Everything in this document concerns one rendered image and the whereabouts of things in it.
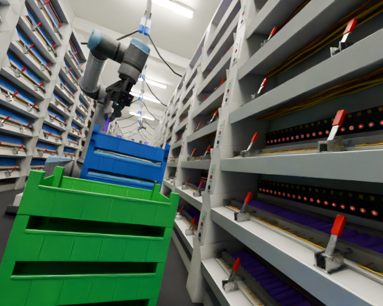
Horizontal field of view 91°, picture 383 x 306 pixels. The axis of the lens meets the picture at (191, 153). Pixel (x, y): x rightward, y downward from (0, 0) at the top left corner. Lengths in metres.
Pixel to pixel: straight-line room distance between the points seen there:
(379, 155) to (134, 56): 0.84
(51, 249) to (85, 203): 0.10
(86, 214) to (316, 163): 0.45
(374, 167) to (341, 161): 0.04
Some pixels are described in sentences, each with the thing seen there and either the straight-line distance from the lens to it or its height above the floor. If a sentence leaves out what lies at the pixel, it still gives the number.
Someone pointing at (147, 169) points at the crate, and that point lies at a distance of 0.78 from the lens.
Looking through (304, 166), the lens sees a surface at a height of 0.51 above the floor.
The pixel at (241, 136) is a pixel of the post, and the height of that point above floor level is 0.65.
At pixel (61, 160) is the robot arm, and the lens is 1.57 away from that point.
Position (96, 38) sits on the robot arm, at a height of 0.94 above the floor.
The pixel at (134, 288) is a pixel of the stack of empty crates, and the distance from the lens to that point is 0.52.
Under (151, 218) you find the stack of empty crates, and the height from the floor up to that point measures 0.34.
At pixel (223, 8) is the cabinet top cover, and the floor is 1.72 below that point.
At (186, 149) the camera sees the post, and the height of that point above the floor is 0.64.
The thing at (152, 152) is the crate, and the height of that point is 0.51.
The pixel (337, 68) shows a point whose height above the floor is 0.70.
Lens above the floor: 0.45
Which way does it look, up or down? 7 degrees up
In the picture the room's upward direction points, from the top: 12 degrees clockwise
